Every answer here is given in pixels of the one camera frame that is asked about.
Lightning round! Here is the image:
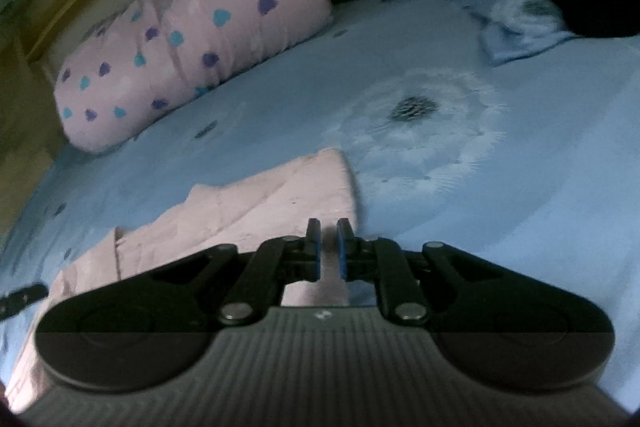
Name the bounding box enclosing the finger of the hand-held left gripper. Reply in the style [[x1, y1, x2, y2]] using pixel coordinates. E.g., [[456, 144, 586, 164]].
[[0, 284, 49, 322]]

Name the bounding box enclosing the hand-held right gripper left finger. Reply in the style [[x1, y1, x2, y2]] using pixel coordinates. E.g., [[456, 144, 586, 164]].
[[146, 218, 322, 327]]

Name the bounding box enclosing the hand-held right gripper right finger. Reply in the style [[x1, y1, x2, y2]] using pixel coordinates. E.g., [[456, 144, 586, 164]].
[[336, 218, 502, 327]]

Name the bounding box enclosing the pink knitted sweater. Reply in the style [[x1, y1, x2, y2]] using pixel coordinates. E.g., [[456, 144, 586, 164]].
[[7, 148, 362, 413]]

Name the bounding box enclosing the blue floral bed sheet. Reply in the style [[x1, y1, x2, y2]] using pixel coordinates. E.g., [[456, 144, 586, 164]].
[[0, 0, 640, 413]]

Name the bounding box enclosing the pink heart print pillow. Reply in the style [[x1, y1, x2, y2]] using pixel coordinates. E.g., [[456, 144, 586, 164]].
[[54, 0, 335, 154]]

